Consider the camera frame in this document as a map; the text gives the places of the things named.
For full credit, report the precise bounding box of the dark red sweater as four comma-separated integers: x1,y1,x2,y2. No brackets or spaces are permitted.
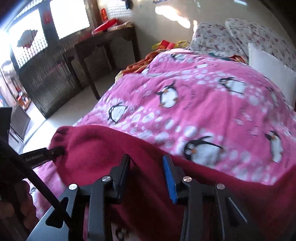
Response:
38,125,295,240

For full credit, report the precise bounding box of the red box on table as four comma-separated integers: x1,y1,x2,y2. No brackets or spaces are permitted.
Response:
92,18,118,36

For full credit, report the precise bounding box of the white pillow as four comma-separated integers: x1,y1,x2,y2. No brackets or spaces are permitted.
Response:
248,43,295,108

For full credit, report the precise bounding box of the dark wooden side table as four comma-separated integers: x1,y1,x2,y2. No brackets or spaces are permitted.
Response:
63,26,140,100

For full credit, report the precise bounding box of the black cable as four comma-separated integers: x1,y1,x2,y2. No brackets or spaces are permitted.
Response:
0,138,75,229

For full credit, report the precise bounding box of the pink penguin blanket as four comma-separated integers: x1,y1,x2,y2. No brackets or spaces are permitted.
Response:
77,49,295,185

